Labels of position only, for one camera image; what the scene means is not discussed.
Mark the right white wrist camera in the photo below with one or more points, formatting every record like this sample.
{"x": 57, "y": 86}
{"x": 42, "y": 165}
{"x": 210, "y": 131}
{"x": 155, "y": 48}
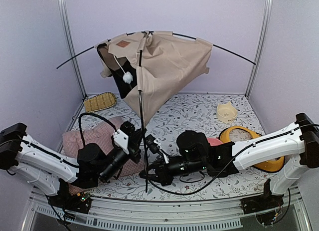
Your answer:
{"x": 155, "y": 147}

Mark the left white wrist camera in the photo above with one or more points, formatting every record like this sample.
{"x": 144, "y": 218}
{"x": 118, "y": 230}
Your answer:
{"x": 121, "y": 140}

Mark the green circuit board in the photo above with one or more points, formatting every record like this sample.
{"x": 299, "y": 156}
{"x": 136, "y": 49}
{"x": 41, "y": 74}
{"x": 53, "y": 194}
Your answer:
{"x": 83, "y": 196}

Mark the cream cat bowl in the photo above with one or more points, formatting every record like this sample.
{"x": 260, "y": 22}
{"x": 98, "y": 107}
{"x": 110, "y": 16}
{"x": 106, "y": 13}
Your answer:
{"x": 226, "y": 113}

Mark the right aluminium frame post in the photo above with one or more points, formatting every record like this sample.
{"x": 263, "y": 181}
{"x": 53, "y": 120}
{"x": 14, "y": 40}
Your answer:
{"x": 260, "y": 47}

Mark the pink checkered cushion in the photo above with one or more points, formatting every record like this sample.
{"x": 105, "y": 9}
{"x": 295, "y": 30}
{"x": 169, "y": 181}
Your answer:
{"x": 100, "y": 135}

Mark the white pompom toy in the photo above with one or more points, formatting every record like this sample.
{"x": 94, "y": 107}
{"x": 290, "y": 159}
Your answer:
{"x": 127, "y": 77}

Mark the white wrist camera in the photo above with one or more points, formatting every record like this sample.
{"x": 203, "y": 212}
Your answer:
{"x": 121, "y": 140}
{"x": 155, "y": 147}

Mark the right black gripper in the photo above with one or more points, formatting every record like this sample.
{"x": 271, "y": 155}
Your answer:
{"x": 162, "y": 174}

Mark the pink pet bowl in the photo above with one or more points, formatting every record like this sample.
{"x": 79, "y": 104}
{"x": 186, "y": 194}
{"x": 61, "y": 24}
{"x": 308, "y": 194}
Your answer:
{"x": 214, "y": 141}

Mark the left aluminium frame post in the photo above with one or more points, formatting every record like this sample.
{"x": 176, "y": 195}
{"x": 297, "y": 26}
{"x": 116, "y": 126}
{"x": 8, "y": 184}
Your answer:
{"x": 67, "y": 32}

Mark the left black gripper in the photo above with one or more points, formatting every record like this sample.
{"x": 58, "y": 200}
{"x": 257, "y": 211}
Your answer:
{"x": 134, "y": 145}

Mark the yellow double bowl stand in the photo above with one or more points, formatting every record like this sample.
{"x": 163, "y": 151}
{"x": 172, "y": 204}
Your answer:
{"x": 258, "y": 151}

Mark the beige fabric pet tent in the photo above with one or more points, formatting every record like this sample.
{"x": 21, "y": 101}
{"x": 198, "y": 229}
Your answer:
{"x": 167, "y": 69}

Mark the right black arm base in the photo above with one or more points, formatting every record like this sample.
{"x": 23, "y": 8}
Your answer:
{"x": 263, "y": 202}

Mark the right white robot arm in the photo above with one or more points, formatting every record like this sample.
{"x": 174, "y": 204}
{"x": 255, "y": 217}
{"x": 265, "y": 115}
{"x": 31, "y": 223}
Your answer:
{"x": 300, "y": 138}

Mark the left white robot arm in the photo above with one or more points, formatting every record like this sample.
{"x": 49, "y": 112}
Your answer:
{"x": 47, "y": 169}

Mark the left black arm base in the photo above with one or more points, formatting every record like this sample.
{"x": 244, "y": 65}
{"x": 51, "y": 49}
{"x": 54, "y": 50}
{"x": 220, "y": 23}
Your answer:
{"x": 68, "y": 202}

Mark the aluminium frame post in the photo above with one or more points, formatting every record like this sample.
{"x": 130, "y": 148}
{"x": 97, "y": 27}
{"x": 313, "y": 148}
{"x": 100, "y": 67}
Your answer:
{"x": 67, "y": 32}
{"x": 260, "y": 47}

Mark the woven scratcher tray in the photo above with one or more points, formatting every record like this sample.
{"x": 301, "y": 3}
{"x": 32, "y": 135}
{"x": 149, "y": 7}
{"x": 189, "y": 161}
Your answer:
{"x": 99, "y": 102}

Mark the black tent pole one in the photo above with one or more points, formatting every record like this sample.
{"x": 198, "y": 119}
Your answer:
{"x": 141, "y": 102}

